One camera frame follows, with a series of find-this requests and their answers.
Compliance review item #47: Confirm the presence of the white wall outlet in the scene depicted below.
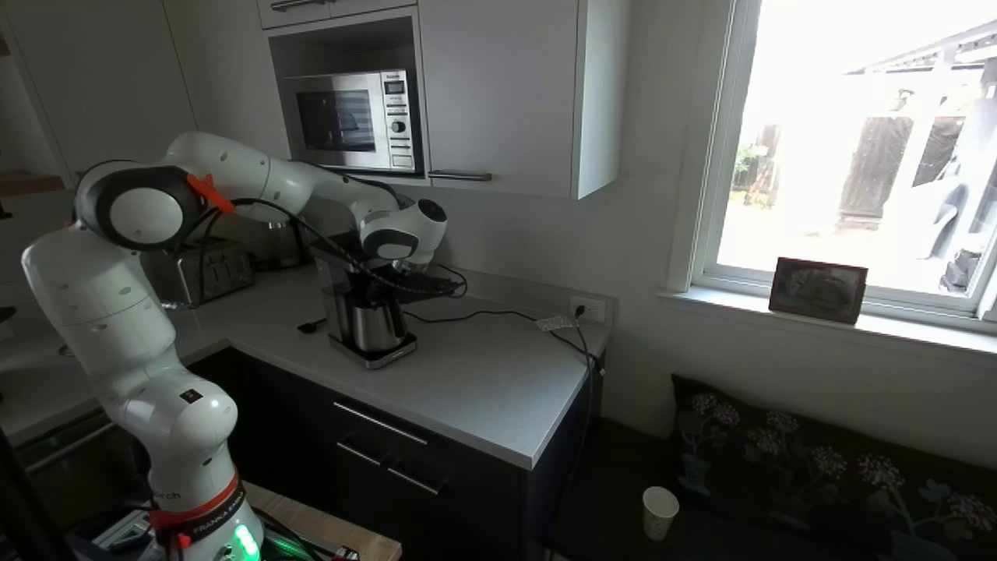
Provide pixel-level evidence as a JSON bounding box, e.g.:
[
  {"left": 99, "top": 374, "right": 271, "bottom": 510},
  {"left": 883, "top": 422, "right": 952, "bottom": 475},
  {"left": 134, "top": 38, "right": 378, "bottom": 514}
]
[{"left": 566, "top": 294, "right": 609, "bottom": 327}]

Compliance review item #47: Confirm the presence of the glass electric kettle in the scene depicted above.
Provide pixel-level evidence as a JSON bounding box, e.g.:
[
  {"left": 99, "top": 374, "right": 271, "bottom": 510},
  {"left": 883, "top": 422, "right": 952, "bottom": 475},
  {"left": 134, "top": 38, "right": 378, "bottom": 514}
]
[{"left": 168, "top": 240, "right": 258, "bottom": 311}]

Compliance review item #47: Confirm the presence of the white wall cabinet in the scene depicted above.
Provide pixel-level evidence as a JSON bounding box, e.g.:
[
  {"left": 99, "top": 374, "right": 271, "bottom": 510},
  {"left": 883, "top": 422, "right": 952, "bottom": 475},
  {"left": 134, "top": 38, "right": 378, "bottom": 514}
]
[{"left": 251, "top": 0, "right": 631, "bottom": 203}]

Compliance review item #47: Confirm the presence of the black robot cable hose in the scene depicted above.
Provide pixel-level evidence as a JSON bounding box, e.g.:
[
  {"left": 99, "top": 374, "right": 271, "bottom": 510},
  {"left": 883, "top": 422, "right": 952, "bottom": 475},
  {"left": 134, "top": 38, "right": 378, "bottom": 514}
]
[{"left": 229, "top": 192, "right": 465, "bottom": 307}]

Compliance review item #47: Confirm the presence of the white paper cup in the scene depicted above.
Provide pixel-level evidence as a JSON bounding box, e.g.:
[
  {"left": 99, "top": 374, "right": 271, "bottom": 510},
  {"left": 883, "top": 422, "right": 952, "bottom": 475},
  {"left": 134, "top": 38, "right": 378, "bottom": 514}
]
[{"left": 640, "top": 482, "right": 681, "bottom": 545}]

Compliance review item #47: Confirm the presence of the dark grey sofa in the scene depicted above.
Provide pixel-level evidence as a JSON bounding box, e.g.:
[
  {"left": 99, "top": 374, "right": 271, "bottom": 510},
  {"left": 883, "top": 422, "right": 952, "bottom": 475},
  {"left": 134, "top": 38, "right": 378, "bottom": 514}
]
[{"left": 563, "top": 414, "right": 997, "bottom": 561}]

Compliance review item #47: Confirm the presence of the short silver cabinet door handle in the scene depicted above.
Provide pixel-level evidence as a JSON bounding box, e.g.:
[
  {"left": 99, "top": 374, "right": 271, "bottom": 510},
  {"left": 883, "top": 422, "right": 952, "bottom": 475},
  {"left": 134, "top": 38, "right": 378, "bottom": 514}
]
[{"left": 428, "top": 167, "right": 500, "bottom": 188}]

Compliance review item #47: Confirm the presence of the stainless steel microwave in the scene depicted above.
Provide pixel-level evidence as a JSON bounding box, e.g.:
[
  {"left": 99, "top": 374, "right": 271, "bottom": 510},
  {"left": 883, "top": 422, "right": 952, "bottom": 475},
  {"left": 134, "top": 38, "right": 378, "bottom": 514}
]
[{"left": 280, "top": 65, "right": 422, "bottom": 178}]

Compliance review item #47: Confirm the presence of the dark base cabinet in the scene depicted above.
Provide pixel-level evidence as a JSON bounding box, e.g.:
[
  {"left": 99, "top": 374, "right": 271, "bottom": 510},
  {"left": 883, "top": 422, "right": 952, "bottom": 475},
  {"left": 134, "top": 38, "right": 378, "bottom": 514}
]
[{"left": 183, "top": 346, "right": 600, "bottom": 561}]

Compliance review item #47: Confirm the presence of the silver drawer handle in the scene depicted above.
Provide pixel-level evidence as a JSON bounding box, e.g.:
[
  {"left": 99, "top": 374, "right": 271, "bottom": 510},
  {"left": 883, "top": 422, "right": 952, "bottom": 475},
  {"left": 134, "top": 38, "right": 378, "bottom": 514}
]
[
  {"left": 329, "top": 400, "right": 433, "bottom": 450},
  {"left": 332, "top": 440, "right": 443, "bottom": 498}
]

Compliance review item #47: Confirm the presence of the black and steel coffee maker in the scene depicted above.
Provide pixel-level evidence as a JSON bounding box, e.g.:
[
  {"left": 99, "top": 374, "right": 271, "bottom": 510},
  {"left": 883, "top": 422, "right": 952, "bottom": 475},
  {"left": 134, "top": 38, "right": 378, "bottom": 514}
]
[{"left": 311, "top": 250, "right": 423, "bottom": 374}]

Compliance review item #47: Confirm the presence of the white framed window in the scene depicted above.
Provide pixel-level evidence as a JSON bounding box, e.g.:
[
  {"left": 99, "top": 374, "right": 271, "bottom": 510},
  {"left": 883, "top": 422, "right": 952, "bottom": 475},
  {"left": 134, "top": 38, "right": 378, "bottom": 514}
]
[{"left": 668, "top": 0, "right": 997, "bottom": 337}]

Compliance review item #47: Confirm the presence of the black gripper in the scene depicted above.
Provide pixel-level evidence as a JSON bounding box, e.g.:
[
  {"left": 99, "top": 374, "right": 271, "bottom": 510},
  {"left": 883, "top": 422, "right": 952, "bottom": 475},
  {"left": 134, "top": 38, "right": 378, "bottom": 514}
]
[{"left": 389, "top": 261, "right": 470, "bottom": 307}]

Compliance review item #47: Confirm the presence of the black coffee maker cable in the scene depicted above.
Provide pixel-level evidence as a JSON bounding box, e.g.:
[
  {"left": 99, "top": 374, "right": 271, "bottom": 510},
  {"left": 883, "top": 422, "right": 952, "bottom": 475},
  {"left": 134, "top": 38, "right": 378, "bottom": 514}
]
[{"left": 404, "top": 297, "right": 604, "bottom": 368}]

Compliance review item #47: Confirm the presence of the steel carafe with black handle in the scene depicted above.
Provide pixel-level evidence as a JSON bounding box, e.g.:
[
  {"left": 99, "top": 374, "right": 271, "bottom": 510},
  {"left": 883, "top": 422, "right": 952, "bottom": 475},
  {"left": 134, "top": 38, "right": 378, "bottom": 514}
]
[{"left": 343, "top": 281, "right": 411, "bottom": 360}]

